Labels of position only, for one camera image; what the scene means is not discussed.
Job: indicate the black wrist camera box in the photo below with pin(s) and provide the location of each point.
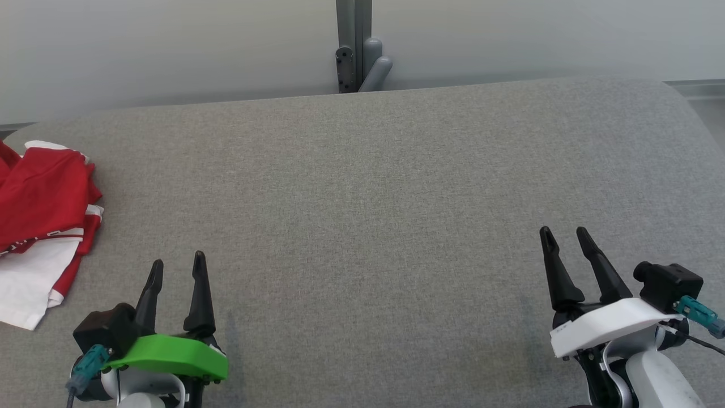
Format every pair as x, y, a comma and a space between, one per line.
668, 286
107, 331

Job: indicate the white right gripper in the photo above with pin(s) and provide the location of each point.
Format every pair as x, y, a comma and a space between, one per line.
606, 326

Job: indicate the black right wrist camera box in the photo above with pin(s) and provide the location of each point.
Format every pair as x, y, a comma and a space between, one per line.
668, 286

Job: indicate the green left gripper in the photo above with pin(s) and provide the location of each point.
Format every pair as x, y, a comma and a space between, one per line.
170, 354

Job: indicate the grey metal post with bracket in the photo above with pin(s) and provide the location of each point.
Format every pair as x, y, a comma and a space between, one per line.
354, 51

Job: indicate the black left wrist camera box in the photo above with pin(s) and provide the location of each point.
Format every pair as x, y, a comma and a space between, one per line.
107, 331

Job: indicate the red Bulls 23 jersey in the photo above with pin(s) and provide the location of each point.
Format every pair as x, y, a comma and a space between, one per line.
28, 283

